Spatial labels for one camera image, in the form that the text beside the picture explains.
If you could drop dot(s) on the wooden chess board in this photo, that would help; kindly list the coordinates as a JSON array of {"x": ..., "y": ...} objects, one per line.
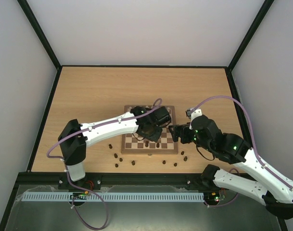
[{"x": 132, "y": 143}]

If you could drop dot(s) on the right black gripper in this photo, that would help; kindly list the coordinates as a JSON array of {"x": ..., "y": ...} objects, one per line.
[{"x": 181, "y": 134}]

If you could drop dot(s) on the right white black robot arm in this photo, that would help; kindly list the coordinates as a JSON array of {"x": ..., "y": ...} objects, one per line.
[{"x": 268, "y": 187}]

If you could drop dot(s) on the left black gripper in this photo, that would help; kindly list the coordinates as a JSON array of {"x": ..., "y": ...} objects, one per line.
[{"x": 155, "y": 138}]

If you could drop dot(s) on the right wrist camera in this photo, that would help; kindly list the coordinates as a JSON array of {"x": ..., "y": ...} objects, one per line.
[{"x": 192, "y": 113}]

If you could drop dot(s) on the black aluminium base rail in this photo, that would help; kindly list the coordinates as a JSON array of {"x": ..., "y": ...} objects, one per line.
[{"x": 97, "y": 180}]

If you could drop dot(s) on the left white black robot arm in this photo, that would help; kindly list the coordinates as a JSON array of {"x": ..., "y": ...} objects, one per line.
[{"x": 88, "y": 134}]

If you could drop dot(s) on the white slotted cable duct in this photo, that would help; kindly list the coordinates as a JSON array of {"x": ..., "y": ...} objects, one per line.
[{"x": 113, "y": 197}]

